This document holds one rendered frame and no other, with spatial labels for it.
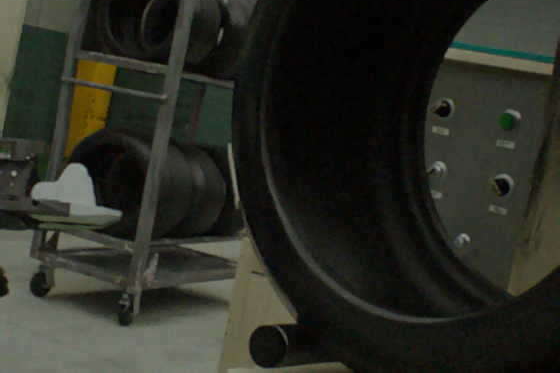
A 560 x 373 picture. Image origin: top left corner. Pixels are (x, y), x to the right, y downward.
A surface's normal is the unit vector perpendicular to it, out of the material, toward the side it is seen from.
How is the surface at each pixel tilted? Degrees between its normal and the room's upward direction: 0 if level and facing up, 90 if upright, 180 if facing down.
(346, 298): 101
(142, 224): 90
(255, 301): 90
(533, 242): 90
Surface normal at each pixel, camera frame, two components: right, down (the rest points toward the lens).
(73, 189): 0.08, -0.29
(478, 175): -0.64, -0.08
